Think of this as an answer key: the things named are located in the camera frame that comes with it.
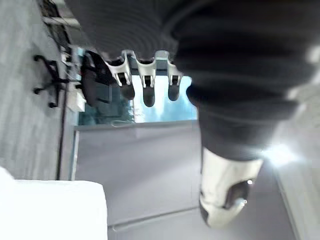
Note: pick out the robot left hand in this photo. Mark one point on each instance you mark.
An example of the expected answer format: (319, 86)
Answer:
(225, 50)

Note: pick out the window glass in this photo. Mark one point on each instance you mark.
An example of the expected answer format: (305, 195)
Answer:
(162, 112)

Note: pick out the black office chair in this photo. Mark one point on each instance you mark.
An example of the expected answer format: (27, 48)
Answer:
(96, 82)

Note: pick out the grey roller blind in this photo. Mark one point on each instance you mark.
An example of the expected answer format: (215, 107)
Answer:
(140, 170)

